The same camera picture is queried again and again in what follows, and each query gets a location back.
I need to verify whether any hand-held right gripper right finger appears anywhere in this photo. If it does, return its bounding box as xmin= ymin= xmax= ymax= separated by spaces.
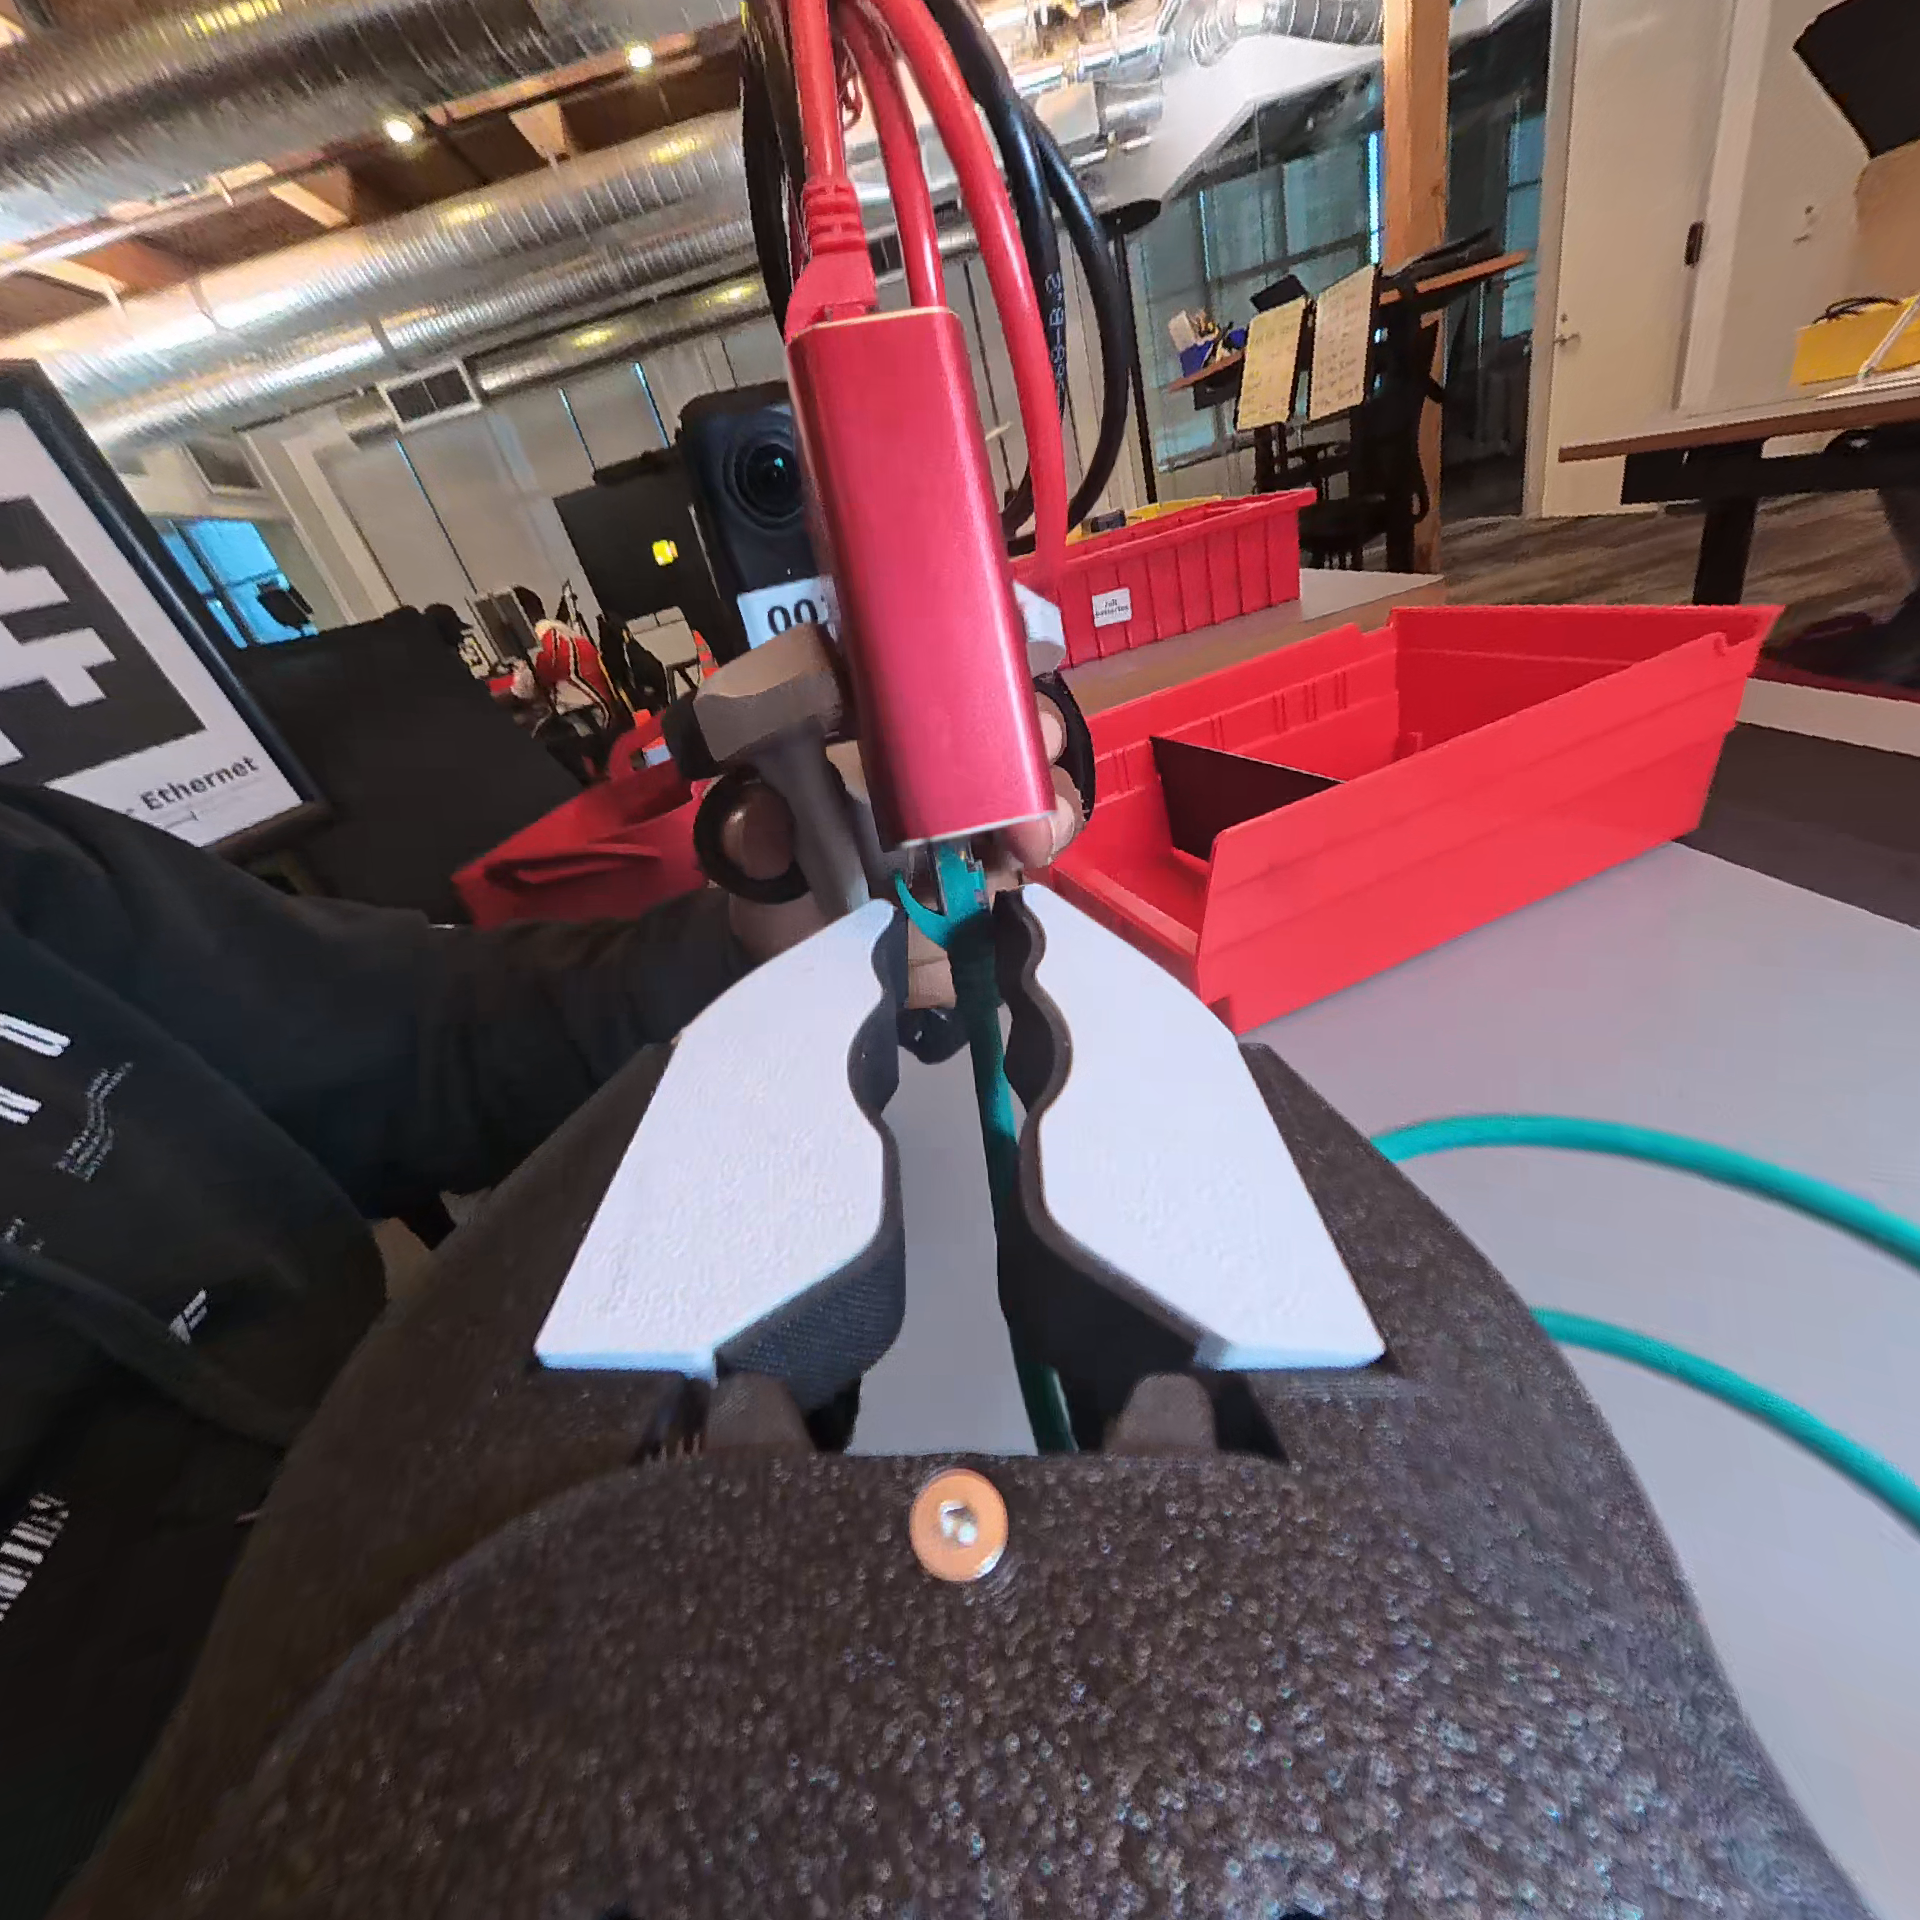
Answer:
xmin=991 ymin=884 xmax=1385 ymax=1374

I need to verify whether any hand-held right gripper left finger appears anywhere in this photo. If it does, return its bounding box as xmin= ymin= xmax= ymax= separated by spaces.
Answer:
xmin=534 ymin=899 xmax=909 ymax=1380

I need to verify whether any red metal ethernet switch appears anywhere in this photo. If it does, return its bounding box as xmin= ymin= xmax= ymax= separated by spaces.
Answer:
xmin=784 ymin=306 xmax=1060 ymax=849

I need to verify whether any green ethernet cable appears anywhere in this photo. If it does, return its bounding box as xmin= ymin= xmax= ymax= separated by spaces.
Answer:
xmin=896 ymin=841 xmax=1920 ymax=1531

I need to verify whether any black ethernet cable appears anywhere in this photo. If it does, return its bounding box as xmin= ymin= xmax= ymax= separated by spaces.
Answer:
xmin=742 ymin=0 xmax=1133 ymax=541

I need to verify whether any red ethernet cable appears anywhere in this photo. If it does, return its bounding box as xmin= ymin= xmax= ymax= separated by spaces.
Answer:
xmin=779 ymin=0 xmax=1070 ymax=572

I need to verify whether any red plastic bin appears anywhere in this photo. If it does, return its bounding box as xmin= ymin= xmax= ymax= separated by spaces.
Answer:
xmin=1011 ymin=486 xmax=1319 ymax=670
xmin=450 ymin=720 xmax=709 ymax=932
xmin=1050 ymin=601 xmax=1784 ymax=1037

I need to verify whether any person's left forearm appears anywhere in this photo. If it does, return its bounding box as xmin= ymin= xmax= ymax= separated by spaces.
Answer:
xmin=0 ymin=780 xmax=752 ymax=1202

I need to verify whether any person's left hand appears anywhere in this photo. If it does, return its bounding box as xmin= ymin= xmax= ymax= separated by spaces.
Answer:
xmin=721 ymin=782 xmax=961 ymax=1010

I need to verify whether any instruction sheet stand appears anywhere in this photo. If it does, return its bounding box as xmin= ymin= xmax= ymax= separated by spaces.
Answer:
xmin=1231 ymin=295 xmax=1310 ymax=433
xmin=1307 ymin=266 xmax=1381 ymax=422

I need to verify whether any person's upper body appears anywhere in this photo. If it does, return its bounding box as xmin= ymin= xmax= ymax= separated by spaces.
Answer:
xmin=0 ymin=973 xmax=391 ymax=1920

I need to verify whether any black white marker sign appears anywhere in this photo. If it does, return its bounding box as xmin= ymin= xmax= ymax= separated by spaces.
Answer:
xmin=0 ymin=359 xmax=324 ymax=858

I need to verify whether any wooden top desk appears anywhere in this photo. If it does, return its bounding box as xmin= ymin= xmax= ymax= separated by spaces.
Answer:
xmin=1560 ymin=381 xmax=1920 ymax=606

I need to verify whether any yellow plastic bin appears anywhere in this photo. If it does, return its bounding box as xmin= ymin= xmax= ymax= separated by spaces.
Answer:
xmin=1791 ymin=295 xmax=1920 ymax=383

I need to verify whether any cardboard box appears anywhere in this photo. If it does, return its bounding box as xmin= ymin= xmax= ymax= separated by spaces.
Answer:
xmin=1791 ymin=0 xmax=1920 ymax=302

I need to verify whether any metal ventilation duct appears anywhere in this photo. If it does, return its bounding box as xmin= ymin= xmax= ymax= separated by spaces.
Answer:
xmin=0 ymin=0 xmax=842 ymax=438

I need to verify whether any wooden post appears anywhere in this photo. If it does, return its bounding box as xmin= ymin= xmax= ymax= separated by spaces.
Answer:
xmin=1380 ymin=0 xmax=1454 ymax=572

